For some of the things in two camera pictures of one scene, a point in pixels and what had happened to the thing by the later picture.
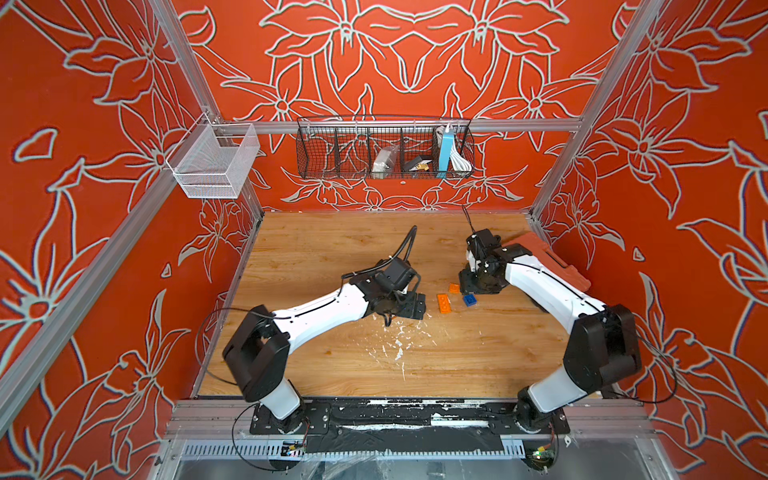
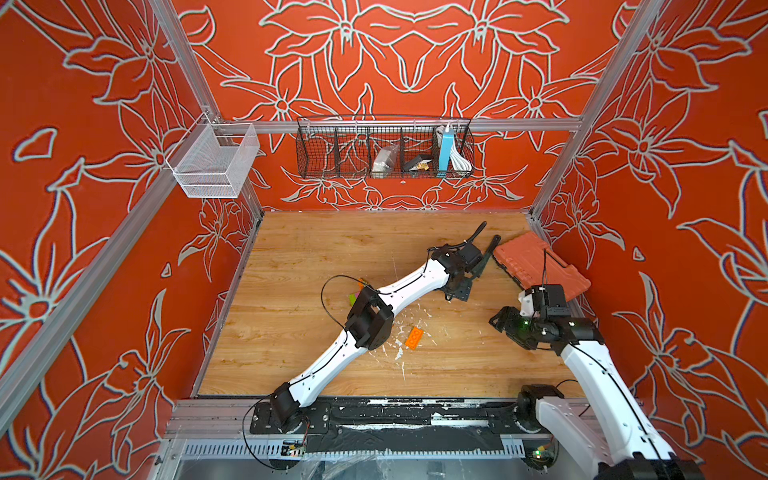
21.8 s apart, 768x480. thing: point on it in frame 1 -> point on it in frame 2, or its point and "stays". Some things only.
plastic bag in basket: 385,160 stays
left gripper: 410,311 -> 463,293
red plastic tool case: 550,262 stays
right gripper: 463,276 -> 505,320
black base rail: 407,425 stays
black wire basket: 379,147 stays
